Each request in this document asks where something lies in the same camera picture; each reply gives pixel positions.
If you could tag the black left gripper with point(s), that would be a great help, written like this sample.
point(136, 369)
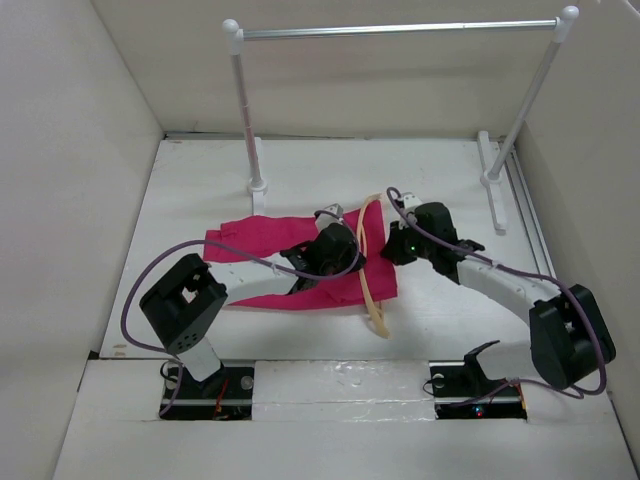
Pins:
point(350, 252)

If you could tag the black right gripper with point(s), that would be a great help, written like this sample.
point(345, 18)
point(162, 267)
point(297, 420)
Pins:
point(394, 247)

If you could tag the pink trousers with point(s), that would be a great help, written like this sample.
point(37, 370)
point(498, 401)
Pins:
point(264, 236)

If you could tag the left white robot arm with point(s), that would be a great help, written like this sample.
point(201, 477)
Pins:
point(182, 305)

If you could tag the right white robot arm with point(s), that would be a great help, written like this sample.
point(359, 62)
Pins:
point(570, 343)

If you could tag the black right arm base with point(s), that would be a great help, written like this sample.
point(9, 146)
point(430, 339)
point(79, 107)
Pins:
point(462, 391)

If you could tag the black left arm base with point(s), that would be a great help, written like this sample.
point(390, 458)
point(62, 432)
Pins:
point(228, 397)

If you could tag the white clothes rack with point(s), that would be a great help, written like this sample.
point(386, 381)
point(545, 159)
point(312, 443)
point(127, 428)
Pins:
point(474, 80)

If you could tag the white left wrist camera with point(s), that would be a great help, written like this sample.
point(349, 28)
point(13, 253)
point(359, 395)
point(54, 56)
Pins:
point(328, 215)

